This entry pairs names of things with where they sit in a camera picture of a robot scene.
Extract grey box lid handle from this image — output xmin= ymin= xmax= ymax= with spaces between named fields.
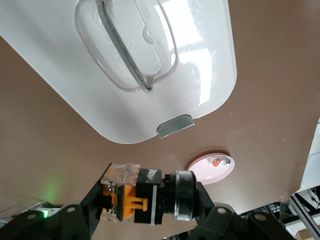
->
xmin=94 ymin=0 xmax=154 ymax=93

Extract grey box latch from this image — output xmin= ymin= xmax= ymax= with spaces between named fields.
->
xmin=156 ymin=114 xmax=195 ymax=139

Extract orange black push-button switch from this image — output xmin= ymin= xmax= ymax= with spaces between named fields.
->
xmin=99 ymin=162 xmax=198 ymax=223

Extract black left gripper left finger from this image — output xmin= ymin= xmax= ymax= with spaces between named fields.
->
xmin=0 ymin=163 xmax=113 ymax=240

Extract white lidded storage box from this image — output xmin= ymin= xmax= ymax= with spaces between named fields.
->
xmin=0 ymin=0 xmax=238 ymax=145

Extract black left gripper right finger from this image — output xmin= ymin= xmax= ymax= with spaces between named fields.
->
xmin=191 ymin=180 xmax=297 ymax=240

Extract pink round plate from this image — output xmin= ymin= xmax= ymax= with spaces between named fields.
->
xmin=187 ymin=152 xmax=236 ymax=186

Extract brown table mat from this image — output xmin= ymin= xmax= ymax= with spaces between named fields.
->
xmin=0 ymin=0 xmax=320 ymax=240

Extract small orange white switch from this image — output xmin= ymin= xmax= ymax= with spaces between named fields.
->
xmin=208 ymin=156 xmax=232 ymax=168

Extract silver aluminium frame post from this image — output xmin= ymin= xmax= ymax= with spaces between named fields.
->
xmin=287 ymin=192 xmax=320 ymax=240

